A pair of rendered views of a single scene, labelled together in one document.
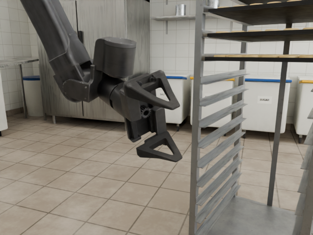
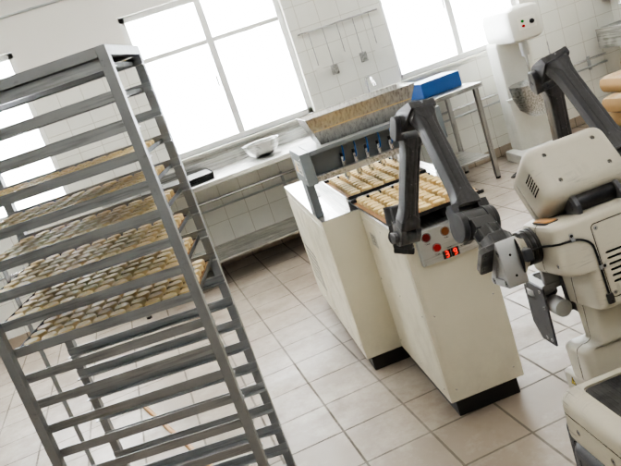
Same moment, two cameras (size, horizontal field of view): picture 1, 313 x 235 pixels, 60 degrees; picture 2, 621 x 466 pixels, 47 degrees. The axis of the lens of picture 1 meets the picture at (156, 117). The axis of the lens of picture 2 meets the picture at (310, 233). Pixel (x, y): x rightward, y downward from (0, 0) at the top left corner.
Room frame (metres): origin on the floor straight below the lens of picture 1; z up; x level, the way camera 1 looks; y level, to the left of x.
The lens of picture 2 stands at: (1.87, 1.80, 1.64)
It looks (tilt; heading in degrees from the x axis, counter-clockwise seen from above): 14 degrees down; 239
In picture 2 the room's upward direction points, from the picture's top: 19 degrees counter-clockwise
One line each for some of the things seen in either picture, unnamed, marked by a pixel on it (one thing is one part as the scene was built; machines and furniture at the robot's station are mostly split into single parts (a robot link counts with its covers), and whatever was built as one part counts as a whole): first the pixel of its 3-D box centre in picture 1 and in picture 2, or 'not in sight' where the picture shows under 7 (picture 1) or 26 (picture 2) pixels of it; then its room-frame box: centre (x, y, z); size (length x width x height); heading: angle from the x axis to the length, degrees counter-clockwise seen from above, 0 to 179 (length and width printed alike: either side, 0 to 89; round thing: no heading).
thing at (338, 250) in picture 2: not in sight; (379, 247); (-0.52, -1.44, 0.42); 1.28 x 0.72 x 0.84; 65
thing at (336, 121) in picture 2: not in sight; (357, 115); (-0.32, -1.01, 1.25); 0.56 x 0.29 x 0.14; 155
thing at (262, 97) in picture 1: (263, 106); not in sight; (3.47, -1.40, 0.39); 0.64 x 0.54 x 0.77; 159
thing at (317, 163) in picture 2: not in sight; (371, 160); (-0.32, -1.01, 1.01); 0.72 x 0.33 x 0.34; 155
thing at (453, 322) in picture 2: not in sight; (436, 288); (-0.10, -0.56, 0.45); 0.70 x 0.34 x 0.90; 65
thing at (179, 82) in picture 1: (168, 100); not in sight; (3.91, -0.17, 0.39); 0.64 x 0.54 x 0.77; 163
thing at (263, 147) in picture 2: not in sight; (262, 148); (-1.21, -3.57, 0.94); 0.33 x 0.33 x 0.12
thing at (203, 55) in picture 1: (231, 56); (104, 323); (1.36, -0.36, 1.05); 0.64 x 0.03 x 0.03; 146
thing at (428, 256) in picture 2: not in sight; (445, 239); (0.05, -0.23, 0.77); 0.24 x 0.04 x 0.14; 155
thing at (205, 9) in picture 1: (233, 17); (81, 270); (1.36, -0.36, 1.23); 0.64 x 0.03 x 0.03; 146
